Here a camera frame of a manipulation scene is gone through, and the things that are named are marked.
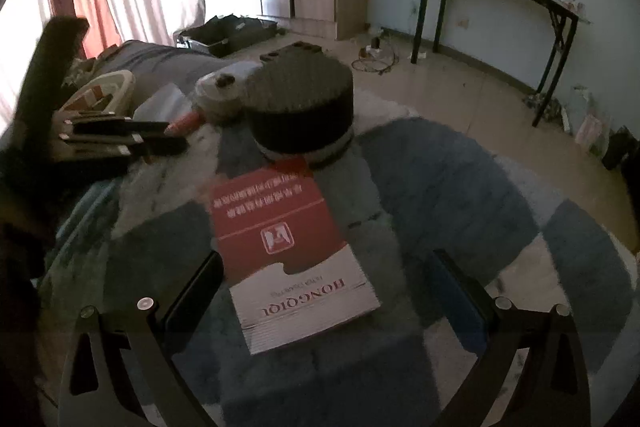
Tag black open suitcase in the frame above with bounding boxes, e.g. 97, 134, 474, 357
175, 14, 279, 58

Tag patterned bag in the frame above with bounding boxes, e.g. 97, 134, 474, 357
522, 91, 563, 124

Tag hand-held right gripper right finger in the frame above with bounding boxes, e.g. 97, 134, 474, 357
431, 248, 593, 427

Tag cream foam tray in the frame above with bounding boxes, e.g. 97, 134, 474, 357
60, 71, 137, 114

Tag large black foam cylinder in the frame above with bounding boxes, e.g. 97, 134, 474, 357
244, 57, 357, 166

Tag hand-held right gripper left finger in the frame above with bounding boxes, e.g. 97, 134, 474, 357
59, 251, 225, 427

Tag red tube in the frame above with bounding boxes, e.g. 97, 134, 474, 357
165, 111, 203, 136

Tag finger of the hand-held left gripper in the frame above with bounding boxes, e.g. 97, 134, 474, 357
57, 133, 190, 160
59, 116, 171, 136

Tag floor cables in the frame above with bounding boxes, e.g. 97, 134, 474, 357
351, 34, 401, 74

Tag black slotted foam block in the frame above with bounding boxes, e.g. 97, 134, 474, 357
259, 41, 323, 64

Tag dark grey bed sheet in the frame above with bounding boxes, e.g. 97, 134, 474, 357
65, 39, 263, 108

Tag blue checked blanket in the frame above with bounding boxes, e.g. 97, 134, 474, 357
40, 87, 637, 427

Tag white and pink bags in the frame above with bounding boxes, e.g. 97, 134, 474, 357
562, 86, 608, 152

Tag black floor bag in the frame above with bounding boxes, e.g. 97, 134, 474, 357
601, 126, 635, 172

